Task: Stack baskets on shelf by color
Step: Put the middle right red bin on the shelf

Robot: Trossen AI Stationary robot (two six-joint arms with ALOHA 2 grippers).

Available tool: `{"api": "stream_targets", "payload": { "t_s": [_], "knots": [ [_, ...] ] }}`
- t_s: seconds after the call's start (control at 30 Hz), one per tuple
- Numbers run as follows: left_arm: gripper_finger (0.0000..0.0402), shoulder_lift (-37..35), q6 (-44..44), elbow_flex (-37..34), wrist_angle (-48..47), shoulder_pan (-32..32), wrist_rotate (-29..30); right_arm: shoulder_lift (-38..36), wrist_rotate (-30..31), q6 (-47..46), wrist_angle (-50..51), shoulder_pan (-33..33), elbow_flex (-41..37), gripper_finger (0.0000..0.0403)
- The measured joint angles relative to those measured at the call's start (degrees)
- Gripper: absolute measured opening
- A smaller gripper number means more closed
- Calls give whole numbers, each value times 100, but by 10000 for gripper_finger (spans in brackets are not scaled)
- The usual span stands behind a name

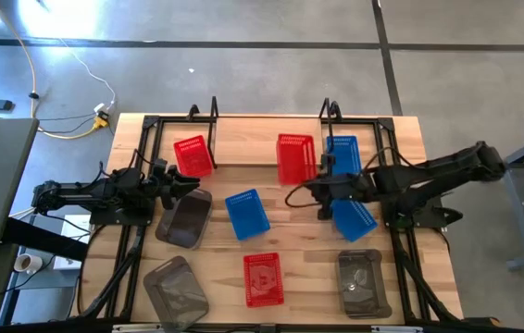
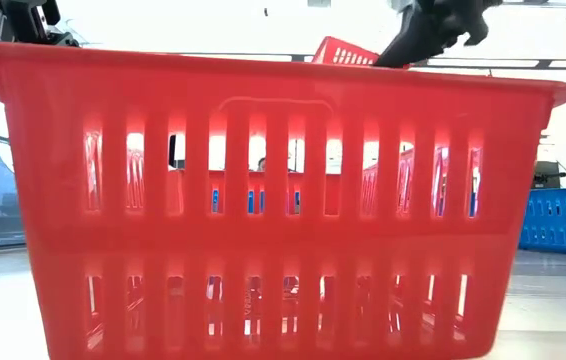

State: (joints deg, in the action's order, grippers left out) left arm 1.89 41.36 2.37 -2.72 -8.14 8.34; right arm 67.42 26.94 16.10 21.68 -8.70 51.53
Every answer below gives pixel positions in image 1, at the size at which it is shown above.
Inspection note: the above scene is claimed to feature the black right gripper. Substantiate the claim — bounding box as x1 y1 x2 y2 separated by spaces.
310 173 369 221

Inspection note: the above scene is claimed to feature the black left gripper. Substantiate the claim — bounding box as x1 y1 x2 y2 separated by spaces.
150 165 202 210

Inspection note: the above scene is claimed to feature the red plastic slotted basket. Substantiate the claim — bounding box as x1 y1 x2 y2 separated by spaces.
172 134 215 179
275 132 318 186
242 252 286 309

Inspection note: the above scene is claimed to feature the blue plastic slotted basket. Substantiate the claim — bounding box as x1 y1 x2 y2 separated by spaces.
325 134 364 177
223 188 272 242
330 197 380 243

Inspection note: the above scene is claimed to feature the smoky grey translucent basket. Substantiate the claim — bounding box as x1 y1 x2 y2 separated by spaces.
154 187 215 251
142 254 211 333
334 248 393 320

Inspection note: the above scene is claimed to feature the white flat box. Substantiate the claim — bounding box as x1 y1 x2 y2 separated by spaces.
53 213 92 272

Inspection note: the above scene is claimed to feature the black desk leg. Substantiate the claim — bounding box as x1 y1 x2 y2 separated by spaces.
2 216 92 263

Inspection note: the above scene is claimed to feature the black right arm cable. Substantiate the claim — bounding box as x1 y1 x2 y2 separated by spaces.
283 146 412 209

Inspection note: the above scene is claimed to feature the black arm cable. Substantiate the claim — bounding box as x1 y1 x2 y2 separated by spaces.
283 146 412 209
97 147 155 179

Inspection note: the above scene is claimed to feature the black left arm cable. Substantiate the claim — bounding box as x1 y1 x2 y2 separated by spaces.
97 147 155 179

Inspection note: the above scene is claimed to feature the black aluminium rig frame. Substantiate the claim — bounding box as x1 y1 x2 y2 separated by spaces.
76 113 465 333

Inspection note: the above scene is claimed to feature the thin white cable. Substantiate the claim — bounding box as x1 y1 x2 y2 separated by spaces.
57 39 118 112

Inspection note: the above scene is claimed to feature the cream cable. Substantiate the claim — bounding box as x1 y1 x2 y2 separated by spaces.
9 205 36 219

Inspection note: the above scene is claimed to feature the yellow cable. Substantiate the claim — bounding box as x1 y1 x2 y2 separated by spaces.
0 0 110 141

